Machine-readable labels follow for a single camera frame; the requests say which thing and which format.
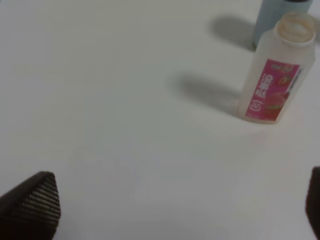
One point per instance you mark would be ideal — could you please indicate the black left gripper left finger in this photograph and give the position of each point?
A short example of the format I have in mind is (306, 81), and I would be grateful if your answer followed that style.
(31, 210)

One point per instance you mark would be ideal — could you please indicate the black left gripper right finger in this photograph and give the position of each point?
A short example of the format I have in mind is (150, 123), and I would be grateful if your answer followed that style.
(312, 203)

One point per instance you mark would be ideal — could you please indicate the clear bottle with pink label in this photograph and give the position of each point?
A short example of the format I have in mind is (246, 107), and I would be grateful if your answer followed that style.
(282, 61)

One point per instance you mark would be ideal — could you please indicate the teal plastic cup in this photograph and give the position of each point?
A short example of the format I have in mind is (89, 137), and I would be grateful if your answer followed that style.
(271, 11)

